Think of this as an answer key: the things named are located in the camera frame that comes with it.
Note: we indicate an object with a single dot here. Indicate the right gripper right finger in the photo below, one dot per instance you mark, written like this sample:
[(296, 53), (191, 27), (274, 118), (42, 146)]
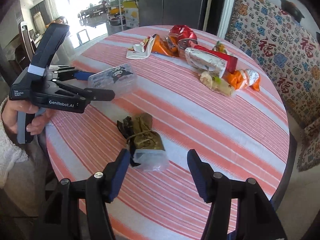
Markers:
[(215, 189)]

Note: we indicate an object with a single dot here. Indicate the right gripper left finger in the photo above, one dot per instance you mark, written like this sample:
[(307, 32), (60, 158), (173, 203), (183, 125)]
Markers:
[(102, 188)]

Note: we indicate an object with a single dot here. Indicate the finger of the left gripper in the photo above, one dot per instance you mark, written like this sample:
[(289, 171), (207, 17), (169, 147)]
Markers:
[(91, 94), (65, 73)]

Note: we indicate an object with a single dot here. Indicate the clear cartoon plastic box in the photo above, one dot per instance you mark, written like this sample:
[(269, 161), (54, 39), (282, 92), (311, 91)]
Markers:
[(121, 79)]

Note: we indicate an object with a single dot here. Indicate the crushed red can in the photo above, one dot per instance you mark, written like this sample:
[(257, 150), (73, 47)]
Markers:
[(181, 37)]

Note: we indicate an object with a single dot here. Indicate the orange silver snack wrapper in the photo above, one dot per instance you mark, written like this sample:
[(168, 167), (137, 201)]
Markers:
[(243, 78)]

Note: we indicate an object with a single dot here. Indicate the red snack bar wrapper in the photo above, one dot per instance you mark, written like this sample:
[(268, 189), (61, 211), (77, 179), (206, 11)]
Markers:
[(231, 60)]

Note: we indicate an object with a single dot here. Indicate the left hand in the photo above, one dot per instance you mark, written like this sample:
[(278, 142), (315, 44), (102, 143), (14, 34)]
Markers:
[(18, 114)]

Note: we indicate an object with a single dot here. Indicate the leaf wrapped packet in bag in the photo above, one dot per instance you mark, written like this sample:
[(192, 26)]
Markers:
[(145, 145)]

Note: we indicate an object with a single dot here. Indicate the orange striped tablecloth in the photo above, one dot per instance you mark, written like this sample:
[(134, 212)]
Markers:
[(243, 136)]

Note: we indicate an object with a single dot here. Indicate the orange white chip bag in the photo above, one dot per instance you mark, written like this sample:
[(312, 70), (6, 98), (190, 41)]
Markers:
[(166, 46)]

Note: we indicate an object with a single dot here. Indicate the yellow cardboard box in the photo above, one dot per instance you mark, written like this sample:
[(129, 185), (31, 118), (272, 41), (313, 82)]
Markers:
[(131, 11)]

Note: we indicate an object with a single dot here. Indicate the patterned fu blanket small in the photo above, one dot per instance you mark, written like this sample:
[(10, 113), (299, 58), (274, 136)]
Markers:
[(310, 152)]

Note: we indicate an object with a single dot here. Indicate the pale food in clear bag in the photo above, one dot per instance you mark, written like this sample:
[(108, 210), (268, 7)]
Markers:
[(216, 84)]

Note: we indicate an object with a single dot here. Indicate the grey refrigerator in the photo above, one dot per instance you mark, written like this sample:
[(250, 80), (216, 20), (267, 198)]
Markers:
[(172, 12)]

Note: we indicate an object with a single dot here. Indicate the silver foil snack bag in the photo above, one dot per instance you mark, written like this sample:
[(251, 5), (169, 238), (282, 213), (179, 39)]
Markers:
[(206, 61)]

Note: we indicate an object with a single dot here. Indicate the yellow green crumpled wrapper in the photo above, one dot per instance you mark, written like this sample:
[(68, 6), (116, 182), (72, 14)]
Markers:
[(220, 47)]

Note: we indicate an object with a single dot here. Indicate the patterned fu blanket large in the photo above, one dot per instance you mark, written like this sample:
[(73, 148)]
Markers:
[(286, 52)]

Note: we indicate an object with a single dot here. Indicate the black cooking pot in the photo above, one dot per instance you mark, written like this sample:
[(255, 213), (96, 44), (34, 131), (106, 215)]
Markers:
[(292, 10)]

